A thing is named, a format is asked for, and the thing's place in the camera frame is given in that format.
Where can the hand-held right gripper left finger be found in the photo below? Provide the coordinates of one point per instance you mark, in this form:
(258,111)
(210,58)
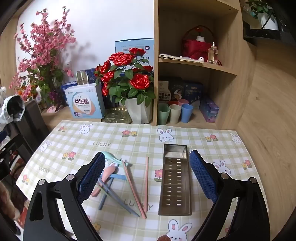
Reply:
(91,178)

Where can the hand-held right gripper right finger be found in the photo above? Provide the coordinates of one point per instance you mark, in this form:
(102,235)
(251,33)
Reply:
(203,176)

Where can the pink spoon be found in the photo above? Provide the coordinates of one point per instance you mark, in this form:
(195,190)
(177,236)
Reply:
(106,173)

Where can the blue spoon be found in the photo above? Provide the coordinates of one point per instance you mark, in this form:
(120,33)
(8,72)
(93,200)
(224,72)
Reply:
(118,176)

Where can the teal spoon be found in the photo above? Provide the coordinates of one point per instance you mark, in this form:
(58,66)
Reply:
(111,156)

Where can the stainless steel utensil tray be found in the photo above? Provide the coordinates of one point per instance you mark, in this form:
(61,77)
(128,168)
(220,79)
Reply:
(174,185)

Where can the checked bunny print tablecloth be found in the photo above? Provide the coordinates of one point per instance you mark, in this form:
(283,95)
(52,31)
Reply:
(138,139)

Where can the blue cup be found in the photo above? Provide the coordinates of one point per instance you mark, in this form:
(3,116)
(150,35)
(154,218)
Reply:
(187,113)

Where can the purple box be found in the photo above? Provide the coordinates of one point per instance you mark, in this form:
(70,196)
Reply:
(209,111)

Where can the beige cup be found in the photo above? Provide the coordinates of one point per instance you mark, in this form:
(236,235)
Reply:
(175,114)

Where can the green cup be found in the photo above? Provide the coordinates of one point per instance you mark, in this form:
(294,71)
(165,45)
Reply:
(163,114)

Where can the white and blue carton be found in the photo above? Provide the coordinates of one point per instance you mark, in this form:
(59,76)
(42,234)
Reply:
(83,104)

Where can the pink cup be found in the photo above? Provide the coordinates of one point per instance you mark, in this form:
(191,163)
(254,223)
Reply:
(183,102)

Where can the black chair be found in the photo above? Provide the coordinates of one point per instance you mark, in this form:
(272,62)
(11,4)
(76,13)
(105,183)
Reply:
(34,120)

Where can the dark blue box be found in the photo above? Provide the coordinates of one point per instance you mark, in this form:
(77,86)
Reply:
(194,92)

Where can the dark box with moon print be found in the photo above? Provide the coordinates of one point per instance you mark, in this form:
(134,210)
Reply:
(177,90)

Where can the white and green box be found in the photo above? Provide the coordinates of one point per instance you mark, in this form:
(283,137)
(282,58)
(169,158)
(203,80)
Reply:
(163,90)

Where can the steel tumbler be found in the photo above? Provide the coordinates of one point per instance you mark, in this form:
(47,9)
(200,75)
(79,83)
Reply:
(82,77)

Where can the white plastic bag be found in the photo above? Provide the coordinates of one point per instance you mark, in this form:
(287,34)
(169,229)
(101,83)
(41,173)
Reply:
(7,115)

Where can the red rose bouquet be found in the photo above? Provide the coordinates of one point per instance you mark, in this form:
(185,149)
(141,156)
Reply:
(138,82)

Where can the wooden shelf unit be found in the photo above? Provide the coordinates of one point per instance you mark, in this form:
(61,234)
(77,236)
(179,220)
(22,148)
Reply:
(156,69)

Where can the glass perfume bottle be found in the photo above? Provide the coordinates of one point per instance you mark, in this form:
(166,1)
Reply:
(212,55)

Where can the red basket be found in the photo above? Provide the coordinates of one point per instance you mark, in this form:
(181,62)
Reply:
(196,48)

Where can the light blue flat box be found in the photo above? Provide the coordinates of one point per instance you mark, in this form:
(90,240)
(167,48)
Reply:
(124,46)

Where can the pink blossom artificial plant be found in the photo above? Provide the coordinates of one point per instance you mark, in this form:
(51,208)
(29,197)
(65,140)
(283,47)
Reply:
(46,46)

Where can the black stone ledge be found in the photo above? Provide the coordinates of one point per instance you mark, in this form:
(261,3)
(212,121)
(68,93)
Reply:
(266,34)

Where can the green potted plant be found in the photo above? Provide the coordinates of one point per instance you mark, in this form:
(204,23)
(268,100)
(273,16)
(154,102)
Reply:
(269,20)

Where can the white wall socket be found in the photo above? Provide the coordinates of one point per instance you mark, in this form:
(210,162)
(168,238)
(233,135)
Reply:
(68,65)

